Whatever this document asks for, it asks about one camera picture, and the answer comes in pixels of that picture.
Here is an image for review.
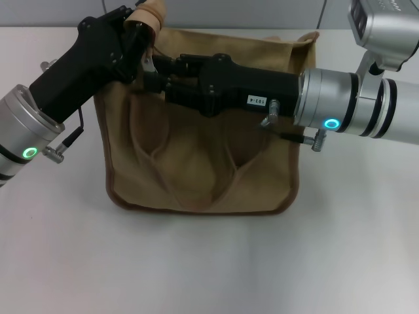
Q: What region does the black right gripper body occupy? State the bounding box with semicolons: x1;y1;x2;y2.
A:
196;52;304;119

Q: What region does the left gripper cable with connectors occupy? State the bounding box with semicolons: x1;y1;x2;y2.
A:
41;60;86;164

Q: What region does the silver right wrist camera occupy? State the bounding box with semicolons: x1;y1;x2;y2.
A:
346;0;419;73

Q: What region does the khaki fabric food bag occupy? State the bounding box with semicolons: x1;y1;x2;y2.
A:
93;0;321;218

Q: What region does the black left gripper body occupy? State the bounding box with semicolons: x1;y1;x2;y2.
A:
28;10;132;124

